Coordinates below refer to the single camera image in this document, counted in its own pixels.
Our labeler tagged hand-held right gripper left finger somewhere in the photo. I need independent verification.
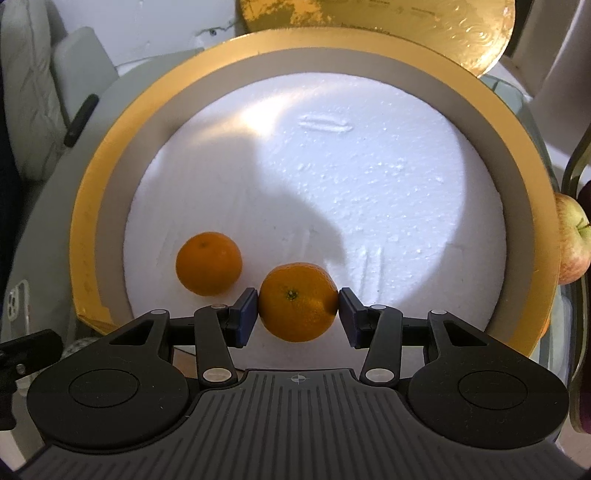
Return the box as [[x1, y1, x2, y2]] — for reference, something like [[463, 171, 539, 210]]
[[108, 288, 258, 389]]

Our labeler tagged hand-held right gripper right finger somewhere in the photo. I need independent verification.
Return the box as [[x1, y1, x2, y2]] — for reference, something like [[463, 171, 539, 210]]
[[338, 287, 490, 388]]

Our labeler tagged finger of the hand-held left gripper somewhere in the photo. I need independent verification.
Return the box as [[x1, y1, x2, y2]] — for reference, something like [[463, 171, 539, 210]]
[[0, 329, 64, 431]]

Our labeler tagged orange mandarin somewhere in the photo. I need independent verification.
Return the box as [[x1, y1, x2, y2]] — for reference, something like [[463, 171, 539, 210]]
[[175, 232, 243, 296], [259, 262, 339, 343]]

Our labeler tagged round gold box white foam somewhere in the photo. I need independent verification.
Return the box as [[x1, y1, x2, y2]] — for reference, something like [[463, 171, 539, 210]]
[[69, 27, 561, 358]]

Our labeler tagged yellow-red apple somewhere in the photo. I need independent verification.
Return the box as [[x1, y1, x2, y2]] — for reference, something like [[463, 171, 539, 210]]
[[554, 193, 591, 284]]

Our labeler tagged round gold lid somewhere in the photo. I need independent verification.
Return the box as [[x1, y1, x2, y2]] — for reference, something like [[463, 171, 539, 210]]
[[235, 0, 516, 78]]

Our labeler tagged white phone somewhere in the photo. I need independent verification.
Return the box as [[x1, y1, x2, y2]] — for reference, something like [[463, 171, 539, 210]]
[[7, 279, 31, 324]]

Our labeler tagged black bar-shaped object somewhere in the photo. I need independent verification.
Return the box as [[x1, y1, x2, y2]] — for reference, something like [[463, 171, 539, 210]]
[[64, 93, 100, 147]]

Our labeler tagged grey quilted sofa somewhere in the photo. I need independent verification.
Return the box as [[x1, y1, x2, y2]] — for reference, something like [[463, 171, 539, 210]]
[[0, 0, 70, 181]]

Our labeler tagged grey cushion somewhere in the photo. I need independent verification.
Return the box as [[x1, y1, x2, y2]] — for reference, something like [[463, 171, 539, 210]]
[[51, 27, 117, 123]]

